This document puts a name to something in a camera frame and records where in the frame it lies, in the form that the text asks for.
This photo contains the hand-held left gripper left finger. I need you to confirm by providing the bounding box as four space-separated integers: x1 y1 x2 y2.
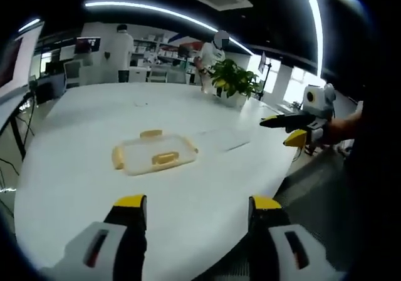
39 194 148 281

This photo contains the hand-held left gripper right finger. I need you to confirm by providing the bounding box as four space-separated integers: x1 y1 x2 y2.
248 195 349 281

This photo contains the clear lid with yellow buckle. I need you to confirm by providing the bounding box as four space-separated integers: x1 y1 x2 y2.
112 130 199 177

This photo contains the monitor on black stand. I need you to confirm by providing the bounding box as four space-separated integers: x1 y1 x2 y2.
257 51 274 101

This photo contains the clear plastic container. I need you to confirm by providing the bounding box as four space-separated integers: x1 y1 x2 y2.
196 128 252 153

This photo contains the green potted plant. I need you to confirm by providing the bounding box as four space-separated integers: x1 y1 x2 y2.
209 58 263 108

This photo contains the long ceiling light strip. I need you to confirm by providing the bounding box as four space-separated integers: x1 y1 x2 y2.
83 0 255 56
299 0 324 79

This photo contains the person's dark clothing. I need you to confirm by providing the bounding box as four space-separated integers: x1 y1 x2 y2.
340 100 401 263

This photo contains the white background shelf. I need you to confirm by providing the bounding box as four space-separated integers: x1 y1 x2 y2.
132 33 203 66

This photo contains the black tripod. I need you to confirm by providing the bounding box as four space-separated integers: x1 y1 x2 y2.
17 79 43 150

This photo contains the white chair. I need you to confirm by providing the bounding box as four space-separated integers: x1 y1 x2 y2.
63 59 85 90

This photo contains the dark monitor screen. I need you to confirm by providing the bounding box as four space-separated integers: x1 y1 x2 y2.
75 36 102 55

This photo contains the short ceiling light strip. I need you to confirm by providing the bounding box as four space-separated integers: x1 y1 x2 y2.
18 18 42 33

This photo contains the large wall screen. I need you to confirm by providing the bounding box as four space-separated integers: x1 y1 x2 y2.
0 36 25 88

